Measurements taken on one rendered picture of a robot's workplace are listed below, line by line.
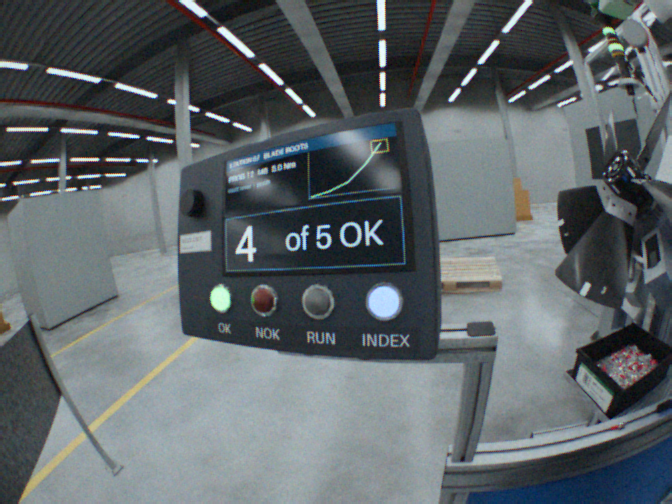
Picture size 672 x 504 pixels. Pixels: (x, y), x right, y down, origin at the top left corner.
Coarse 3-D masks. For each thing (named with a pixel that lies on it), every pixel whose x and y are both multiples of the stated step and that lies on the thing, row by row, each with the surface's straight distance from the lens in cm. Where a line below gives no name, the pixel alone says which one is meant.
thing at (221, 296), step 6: (216, 288) 28; (222, 288) 28; (228, 288) 28; (216, 294) 28; (222, 294) 27; (228, 294) 27; (216, 300) 28; (222, 300) 27; (228, 300) 27; (216, 306) 28; (222, 306) 27; (228, 306) 27; (222, 312) 28
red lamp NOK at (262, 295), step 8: (256, 288) 25; (264, 288) 25; (272, 288) 24; (256, 296) 24; (264, 296) 24; (272, 296) 24; (256, 304) 25; (264, 304) 24; (272, 304) 24; (256, 312) 25; (264, 312) 25; (272, 312) 24
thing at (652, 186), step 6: (648, 180) 78; (660, 180) 83; (648, 186) 75; (654, 186) 74; (660, 186) 74; (666, 186) 74; (654, 192) 71; (660, 192) 71; (666, 192) 70; (660, 198) 68; (666, 198) 68; (660, 204) 66; (666, 204) 66; (666, 210) 64
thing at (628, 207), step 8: (616, 200) 86; (624, 200) 87; (608, 208) 84; (616, 208) 85; (624, 208) 86; (632, 208) 86; (616, 216) 84; (624, 216) 84; (632, 216) 85; (632, 224) 84
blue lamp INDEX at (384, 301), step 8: (376, 288) 21; (384, 288) 20; (392, 288) 20; (368, 296) 21; (376, 296) 20; (384, 296) 20; (392, 296) 20; (400, 296) 20; (368, 304) 21; (376, 304) 20; (384, 304) 20; (392, 304) 20; (400, 304) 20; (376, 312) 20; (384, 312) 20; (392, 312) 20; (384, 320) 21
